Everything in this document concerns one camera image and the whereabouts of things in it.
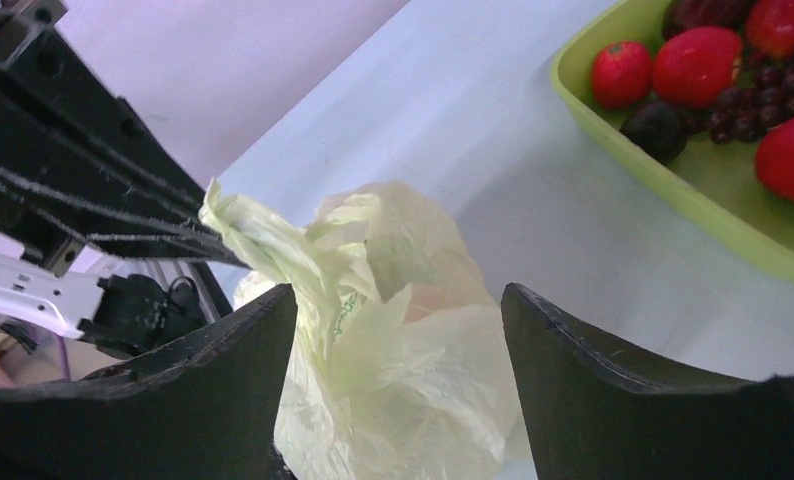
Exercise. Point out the fake strawberry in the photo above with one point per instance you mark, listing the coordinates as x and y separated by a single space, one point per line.
621 75

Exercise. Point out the small dark fake plum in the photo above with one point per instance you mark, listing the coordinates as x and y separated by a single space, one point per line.
657 128

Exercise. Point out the green plastic fruit bowl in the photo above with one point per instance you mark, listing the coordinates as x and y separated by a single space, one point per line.
712 186

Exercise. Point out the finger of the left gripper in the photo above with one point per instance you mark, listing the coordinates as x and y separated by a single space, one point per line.
63 131
43 206

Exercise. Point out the dark red fake plum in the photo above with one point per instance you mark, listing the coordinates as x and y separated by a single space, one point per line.
683 15

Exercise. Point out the red fake fruit top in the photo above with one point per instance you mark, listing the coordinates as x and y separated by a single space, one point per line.
769 28

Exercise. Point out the pale green plastic bag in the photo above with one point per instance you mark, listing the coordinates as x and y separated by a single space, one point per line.
399 367

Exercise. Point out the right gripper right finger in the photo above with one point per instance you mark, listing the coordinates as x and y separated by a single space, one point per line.
597 406

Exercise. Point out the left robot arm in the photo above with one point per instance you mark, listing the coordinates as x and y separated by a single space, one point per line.
125 307

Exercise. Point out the red fake fruit middle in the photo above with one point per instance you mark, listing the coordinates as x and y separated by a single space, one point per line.
693 68

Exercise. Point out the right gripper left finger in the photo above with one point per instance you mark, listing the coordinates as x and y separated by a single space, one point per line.
200 407

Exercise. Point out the fake grape bunch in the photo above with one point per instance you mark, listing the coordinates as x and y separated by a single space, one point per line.
746 113

